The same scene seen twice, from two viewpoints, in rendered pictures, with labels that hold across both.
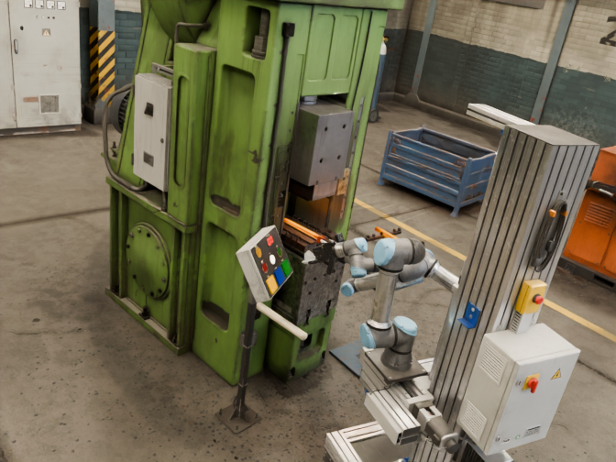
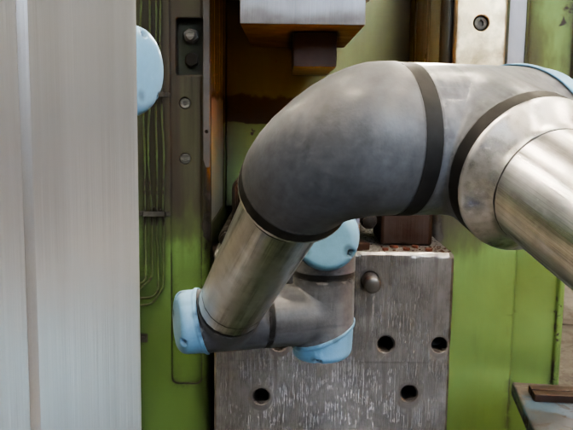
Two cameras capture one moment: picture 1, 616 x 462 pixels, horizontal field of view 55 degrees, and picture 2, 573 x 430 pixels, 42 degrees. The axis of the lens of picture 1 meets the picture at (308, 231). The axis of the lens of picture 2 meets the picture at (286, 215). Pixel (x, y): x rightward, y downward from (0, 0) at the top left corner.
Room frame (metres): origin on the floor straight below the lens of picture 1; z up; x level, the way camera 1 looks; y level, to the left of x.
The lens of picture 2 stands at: (2.35, -0.98, 1.13)
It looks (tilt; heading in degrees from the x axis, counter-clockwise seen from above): 8 degrees down; 50
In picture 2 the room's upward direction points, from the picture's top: 1 degrees clockwise
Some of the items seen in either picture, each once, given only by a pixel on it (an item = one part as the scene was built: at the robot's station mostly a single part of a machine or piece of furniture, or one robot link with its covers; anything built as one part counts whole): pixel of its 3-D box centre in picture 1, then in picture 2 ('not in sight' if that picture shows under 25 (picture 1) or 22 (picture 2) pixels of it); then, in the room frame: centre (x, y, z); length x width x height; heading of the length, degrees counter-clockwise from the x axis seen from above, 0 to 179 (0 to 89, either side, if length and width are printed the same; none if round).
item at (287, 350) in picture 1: (282, 325); not in sight; (3.34, 0.07, 0.23); 0.55 x 0.37 x 0.47; 50
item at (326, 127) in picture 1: (310, 137); not in sight; (3.33, 0.07, 1.56); 0.42 x 0.39 x 0.40; 50
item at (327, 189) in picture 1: (299, 178); (300, 11); (3.29, 0.10, 1.32); 0.42 x 0.20 x 0.10; 50
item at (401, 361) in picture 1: (398, 353); not in sight; (2.33, -0.51, 0.87); 0.15 x 0.15 x 0.10
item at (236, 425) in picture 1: (238, 411); not in sight; (2.68, 0.24, 0.05); 0.22 x 0.22 x 0.09; 50
